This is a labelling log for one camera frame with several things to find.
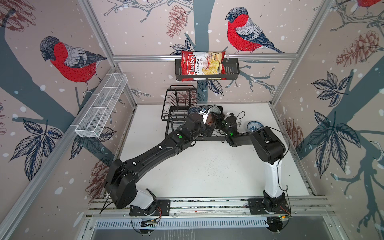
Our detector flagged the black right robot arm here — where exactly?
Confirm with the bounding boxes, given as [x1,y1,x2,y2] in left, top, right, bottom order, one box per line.
[216,114,286,214]

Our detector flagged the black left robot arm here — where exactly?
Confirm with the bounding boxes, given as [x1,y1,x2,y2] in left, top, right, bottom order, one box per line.
[104,113,215,213]

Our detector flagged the dark blue patterned bowl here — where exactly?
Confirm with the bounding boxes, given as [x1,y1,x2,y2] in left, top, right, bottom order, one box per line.
[188,107,198,115]

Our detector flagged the red cassava chips bag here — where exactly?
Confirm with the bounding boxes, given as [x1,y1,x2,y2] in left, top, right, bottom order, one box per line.
[181,51,226,82]

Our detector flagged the aluminium mounting rail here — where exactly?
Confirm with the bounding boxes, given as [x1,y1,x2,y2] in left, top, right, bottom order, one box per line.
[85,196,336,219]

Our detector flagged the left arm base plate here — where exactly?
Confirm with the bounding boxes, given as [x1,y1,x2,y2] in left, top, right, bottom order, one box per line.
[129,200,171,217]

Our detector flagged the white wire wall basket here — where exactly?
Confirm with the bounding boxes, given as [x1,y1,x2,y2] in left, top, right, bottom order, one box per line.
[75,73,128,138]

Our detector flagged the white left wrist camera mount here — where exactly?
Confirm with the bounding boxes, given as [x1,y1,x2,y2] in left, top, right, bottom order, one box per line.
[199,105,216,126]

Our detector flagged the black wall shelf basket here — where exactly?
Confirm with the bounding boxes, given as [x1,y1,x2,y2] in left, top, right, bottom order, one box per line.
[175,58,240,82]

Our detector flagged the red and blue patterned bowl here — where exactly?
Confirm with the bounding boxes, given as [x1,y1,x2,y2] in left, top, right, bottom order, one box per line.
[209,112,225,126]

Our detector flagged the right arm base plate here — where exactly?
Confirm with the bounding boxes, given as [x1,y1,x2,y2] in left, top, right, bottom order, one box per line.
[245,198,291,215]

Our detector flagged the black wire dish rack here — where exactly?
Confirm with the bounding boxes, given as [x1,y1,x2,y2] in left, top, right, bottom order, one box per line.
[161,85,225,141]

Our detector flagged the blue floral ceramic bowl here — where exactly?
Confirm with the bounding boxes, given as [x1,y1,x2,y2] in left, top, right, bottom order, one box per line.
[247,121,264,132]

